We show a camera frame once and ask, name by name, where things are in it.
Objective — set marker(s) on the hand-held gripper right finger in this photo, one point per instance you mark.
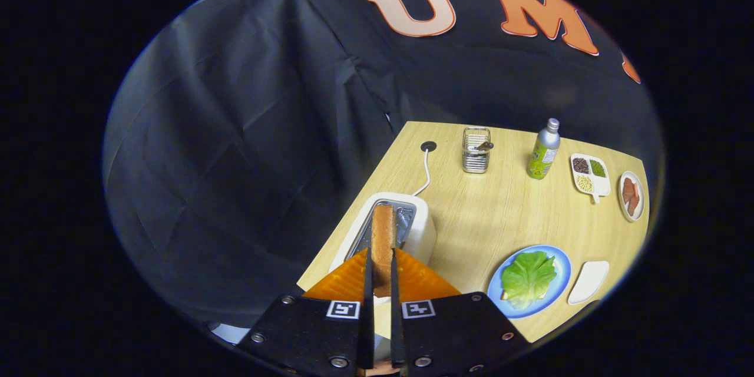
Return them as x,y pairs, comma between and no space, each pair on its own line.
396,330

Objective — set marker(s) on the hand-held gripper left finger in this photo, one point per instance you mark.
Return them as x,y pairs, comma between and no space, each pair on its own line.
368,330

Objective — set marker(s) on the toasted bread slice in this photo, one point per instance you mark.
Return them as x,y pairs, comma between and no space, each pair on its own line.
383,235

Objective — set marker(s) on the green lettuce leaf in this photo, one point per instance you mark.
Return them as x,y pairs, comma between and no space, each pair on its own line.
527,280

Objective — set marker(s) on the white toaster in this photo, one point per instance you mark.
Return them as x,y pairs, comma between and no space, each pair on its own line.
421,235

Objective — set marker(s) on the white square bread slice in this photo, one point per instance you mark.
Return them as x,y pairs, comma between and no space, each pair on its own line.
505,295

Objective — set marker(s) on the pale blue sheet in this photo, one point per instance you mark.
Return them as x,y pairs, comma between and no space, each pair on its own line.
230,333

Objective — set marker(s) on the blue round plate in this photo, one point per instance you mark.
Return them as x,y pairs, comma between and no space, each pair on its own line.
562,271

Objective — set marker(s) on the white rectangular plate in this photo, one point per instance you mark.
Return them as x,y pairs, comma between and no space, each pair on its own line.
589,283

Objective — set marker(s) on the silver bottle with green label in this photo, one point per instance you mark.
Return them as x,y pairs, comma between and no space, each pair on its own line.
542,156

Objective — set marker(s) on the white divided dish with beans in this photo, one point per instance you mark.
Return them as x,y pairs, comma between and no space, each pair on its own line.
601,185

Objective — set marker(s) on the red-brown meat piece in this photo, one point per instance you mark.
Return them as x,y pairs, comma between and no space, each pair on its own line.
634,205
628,188

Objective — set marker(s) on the white round plate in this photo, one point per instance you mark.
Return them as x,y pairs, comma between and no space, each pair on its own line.
641,197

